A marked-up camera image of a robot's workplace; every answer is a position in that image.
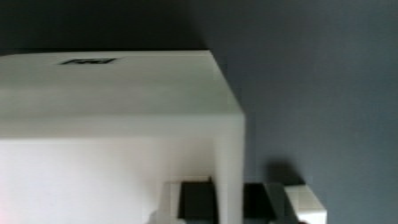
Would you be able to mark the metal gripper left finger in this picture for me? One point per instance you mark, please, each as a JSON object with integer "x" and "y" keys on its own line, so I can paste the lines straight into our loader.
{"x": 187, "y": 203}

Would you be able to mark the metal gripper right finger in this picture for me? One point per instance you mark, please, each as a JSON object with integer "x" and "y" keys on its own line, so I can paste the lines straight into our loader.
{"x": 281, "y": 204}

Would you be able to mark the white drawer cabinet frame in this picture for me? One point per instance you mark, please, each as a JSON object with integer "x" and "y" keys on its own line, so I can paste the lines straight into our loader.
{"x": 121, "y": 124}

